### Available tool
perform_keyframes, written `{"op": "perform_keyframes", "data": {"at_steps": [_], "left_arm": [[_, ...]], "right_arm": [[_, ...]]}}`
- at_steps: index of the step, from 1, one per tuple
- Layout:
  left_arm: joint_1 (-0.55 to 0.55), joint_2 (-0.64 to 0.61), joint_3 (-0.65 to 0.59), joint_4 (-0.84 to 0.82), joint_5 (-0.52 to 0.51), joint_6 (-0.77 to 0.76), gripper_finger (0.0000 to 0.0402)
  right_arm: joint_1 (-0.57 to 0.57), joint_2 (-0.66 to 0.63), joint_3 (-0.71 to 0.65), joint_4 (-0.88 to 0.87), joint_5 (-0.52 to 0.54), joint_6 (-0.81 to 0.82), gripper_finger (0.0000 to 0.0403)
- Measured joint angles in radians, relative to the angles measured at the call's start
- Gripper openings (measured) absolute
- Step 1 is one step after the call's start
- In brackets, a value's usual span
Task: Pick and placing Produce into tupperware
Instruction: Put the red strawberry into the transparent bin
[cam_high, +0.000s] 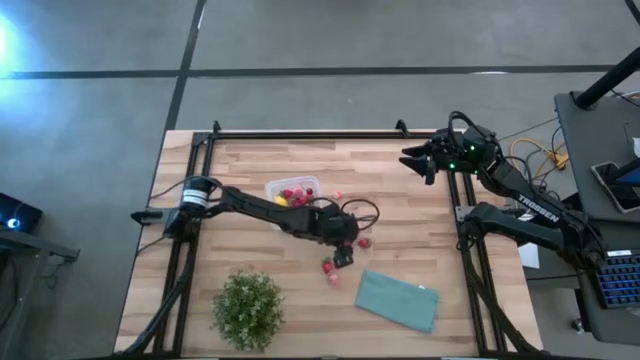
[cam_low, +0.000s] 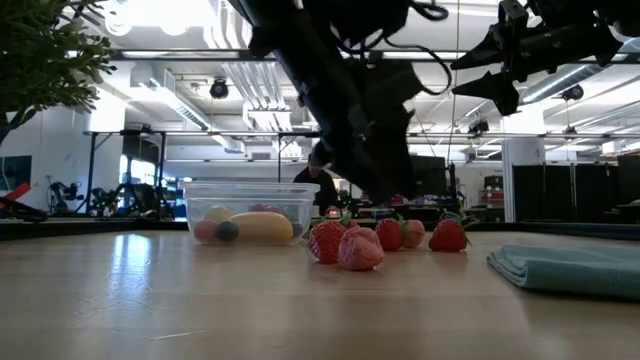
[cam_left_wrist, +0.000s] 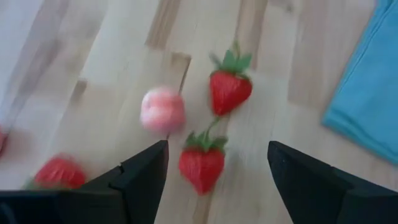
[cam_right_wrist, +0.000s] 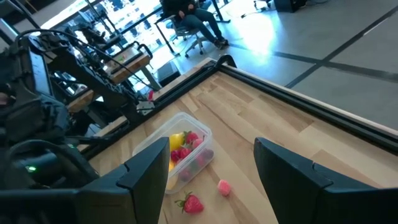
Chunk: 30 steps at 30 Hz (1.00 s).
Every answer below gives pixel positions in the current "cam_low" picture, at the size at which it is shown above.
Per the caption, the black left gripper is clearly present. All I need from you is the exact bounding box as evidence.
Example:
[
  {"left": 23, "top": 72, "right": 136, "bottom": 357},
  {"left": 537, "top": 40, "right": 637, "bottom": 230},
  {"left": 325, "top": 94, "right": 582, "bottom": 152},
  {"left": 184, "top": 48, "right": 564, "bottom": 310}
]
[{"left": 319, "top": 62, "right": 426, "bottom": 200}]

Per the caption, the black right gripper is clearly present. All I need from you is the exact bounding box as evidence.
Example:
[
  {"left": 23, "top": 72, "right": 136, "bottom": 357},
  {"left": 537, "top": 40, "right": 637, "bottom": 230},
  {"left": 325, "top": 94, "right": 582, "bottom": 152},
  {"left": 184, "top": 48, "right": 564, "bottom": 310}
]
[{"left": 449, "top": 0, "right": 626, "bottom": 117}]

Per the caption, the clear plastic container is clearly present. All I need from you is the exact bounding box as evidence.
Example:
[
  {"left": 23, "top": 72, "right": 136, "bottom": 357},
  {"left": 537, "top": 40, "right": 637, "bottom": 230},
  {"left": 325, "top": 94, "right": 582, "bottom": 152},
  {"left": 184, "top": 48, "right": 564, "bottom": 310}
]
[{"left": 180, "top": 181, "right": 321, "bottom": 247}]

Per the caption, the yellow toy banana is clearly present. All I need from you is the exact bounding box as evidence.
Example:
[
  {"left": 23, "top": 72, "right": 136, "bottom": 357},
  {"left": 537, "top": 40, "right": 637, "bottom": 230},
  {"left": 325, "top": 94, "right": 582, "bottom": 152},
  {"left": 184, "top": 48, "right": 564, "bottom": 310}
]
[{"left": 227, "top": 211, "right": 295, "bottom": 245}]

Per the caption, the yellow toy lemon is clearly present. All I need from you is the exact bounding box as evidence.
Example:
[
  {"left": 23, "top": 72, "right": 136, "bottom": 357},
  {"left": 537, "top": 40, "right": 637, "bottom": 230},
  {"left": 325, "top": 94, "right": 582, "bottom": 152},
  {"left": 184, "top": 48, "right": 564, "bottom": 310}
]
[{"left": 203, "top": 205, "right": 235, "bottom": 225}]

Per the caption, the black computer monitor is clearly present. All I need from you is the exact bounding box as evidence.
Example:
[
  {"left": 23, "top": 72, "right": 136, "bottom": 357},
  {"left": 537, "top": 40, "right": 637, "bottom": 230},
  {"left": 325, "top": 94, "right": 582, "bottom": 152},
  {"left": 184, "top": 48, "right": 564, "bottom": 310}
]
[{"left": 413, "top": 153, "right": 449, "bottom": 197}]

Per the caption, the person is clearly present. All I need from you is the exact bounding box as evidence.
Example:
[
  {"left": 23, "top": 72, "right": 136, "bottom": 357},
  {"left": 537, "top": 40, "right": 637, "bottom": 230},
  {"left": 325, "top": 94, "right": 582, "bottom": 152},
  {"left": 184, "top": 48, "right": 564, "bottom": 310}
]
[{"left": 292, "top": 152, "right": 340, "bottom": 217}]

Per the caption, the black partition panel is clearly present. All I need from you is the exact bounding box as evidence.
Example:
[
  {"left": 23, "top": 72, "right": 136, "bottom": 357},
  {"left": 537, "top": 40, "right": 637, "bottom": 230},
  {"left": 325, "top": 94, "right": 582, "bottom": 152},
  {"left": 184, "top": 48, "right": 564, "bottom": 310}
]
[{"left": 512, "top": 162, "right": 609, "bottom": 224}]

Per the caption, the teal folded cloth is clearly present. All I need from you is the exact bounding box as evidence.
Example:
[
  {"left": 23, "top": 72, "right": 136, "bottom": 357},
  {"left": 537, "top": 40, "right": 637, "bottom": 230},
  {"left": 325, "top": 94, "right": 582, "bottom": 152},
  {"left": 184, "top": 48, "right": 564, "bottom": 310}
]
[{"left": 486, "top": 243, "right": 640, "bottom": 302}]

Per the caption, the black overhead crossbar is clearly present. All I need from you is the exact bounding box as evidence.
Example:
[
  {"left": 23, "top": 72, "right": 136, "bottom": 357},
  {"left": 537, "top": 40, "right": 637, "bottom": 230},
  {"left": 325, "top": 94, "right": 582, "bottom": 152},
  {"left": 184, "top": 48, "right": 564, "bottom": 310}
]
[{"left": 107, "top": 48, "right": 640, "bottom": 64}]

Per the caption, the green artificial plant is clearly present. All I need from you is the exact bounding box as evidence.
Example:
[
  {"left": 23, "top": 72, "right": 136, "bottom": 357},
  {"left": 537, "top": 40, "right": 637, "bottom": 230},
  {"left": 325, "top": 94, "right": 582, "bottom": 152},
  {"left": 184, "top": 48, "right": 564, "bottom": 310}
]
[{"left": 0, "top": 0, "right": 117, "bottom": 146}]

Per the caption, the red background object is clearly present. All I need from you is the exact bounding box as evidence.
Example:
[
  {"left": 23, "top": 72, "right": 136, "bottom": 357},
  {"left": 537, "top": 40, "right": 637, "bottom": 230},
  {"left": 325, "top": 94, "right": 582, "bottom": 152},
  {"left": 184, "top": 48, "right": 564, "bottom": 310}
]
[{"left": 0, "top": 183, "right": 26, "bottom": 207}]

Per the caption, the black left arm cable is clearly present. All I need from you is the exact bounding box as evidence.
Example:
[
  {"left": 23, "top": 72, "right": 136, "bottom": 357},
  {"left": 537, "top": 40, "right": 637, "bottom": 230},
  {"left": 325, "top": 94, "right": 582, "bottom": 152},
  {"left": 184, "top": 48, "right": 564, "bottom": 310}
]
[{"left": 339, "top": 29, "right": 454, "bottom": 97}]

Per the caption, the black metal rack frame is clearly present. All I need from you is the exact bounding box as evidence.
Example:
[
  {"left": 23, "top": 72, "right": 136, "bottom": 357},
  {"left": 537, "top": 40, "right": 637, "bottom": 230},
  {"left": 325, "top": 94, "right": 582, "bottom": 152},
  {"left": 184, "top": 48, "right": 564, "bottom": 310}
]
[
  {"left": 276, "top": 130, "right": 326, "bottom": 184},
  {"left": 83, "top": 130, "right": 168, "bottom": 217}
]

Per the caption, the dark wall screen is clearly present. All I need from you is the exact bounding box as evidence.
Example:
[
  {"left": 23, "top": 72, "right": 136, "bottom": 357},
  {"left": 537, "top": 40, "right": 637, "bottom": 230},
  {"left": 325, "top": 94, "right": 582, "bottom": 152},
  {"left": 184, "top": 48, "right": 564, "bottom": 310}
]
[{"left": 0, "top": 155, "right": 33, "bottom": 192}]

